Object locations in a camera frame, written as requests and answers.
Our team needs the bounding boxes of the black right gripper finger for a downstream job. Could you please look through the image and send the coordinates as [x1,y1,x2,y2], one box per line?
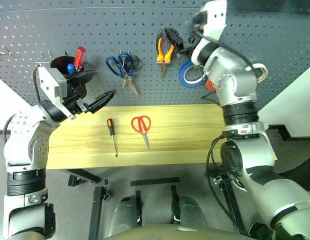
[175,47,194,58]
[164,27,185,51]

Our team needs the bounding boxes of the black table leg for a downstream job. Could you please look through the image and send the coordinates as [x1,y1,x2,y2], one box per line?
[88,186,108,240]
[218,172,246,236]

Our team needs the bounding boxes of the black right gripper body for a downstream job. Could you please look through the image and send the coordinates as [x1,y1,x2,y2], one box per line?
[186,11,208,55]

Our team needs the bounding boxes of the grey robot torso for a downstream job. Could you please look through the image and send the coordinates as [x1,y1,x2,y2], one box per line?
[102,223,258,240]

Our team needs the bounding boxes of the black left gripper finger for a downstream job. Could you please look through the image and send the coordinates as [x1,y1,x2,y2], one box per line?
[87,95,114,114]
[93,89,118,104]

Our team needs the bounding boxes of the red handled screwdriver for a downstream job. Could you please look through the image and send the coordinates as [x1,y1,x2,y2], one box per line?
[73,46,87,73]

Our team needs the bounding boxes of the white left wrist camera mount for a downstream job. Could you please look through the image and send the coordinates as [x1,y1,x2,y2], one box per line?
[32,65,76,120]

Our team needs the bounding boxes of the black floor tape strip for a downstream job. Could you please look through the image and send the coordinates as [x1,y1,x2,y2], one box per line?
[130,176,180,187]

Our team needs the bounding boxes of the black table frame bar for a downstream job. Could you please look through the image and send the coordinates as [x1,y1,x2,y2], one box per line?
[61,169,101,187]

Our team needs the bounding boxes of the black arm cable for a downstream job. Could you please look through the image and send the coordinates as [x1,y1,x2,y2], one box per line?
[2,116,16,147]
[204,133,246,236]

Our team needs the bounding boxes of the silver double pegboard hook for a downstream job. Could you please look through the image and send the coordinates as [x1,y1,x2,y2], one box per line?
[34,50,56,65]

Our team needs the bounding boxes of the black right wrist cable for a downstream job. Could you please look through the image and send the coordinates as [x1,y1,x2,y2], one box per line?
[192,14,261,76]

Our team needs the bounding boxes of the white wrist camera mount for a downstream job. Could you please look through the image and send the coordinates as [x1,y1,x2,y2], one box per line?
[32,65,76,120]
[199,0,229,41]

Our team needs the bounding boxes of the silver robot leg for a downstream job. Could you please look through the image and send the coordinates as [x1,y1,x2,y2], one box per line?
[111,190,144,237]
[169,184,209,229]

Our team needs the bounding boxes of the silver left robot leg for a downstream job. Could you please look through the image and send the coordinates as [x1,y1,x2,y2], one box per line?
[111,190,144,237]

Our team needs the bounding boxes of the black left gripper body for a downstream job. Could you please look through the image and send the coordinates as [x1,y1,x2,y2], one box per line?
[60,81,96,116]

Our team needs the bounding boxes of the silver right robot leg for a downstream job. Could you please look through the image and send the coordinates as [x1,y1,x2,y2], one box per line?
[169,184,209,229]

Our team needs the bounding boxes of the red and black tool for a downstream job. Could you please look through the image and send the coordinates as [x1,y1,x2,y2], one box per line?
[201,77,218,99]

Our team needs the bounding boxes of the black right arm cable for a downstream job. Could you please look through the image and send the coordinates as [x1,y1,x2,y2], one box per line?
[204,133,246,236]

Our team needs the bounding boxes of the blue handled scissors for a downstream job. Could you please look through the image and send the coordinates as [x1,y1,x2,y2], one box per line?
[105,51,140,97]

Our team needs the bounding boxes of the white tape roll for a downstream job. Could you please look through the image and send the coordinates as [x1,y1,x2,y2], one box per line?
[251,62,269,83]

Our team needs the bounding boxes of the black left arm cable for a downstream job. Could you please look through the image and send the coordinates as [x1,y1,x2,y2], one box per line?
[2,116,16,147]

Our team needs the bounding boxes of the red handled scissors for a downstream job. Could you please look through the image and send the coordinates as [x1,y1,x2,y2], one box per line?
[130,115,152,151]

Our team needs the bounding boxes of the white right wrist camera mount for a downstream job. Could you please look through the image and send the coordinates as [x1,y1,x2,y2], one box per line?
[199,0,229,41]

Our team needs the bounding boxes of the orange handled pliers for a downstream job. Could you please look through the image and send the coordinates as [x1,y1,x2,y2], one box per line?
[155,29,176,78]

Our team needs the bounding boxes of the orange and black screwdriver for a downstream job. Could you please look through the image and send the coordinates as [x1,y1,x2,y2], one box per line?
[106,117,119,158]

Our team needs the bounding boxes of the black plastic tool cup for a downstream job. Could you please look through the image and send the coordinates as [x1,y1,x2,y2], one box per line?
[49,56,98,100]

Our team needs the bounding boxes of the blue tape roll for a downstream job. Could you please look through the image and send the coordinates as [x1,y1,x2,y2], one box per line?
[178,59,209,88]

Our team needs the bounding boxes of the grey metal pegboard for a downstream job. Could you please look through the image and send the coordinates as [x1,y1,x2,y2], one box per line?
[0,0,310,108]

